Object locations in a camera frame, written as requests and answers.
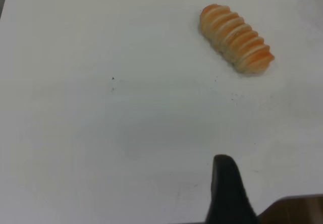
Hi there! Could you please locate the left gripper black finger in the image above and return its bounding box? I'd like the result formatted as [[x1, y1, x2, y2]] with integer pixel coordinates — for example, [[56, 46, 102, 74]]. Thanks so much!
[[205, 154, 261, 224]]

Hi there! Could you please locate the striped orange bread roll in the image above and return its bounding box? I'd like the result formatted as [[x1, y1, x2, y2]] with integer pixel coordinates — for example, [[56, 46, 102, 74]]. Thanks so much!
[[199, 4, 276, 77]]

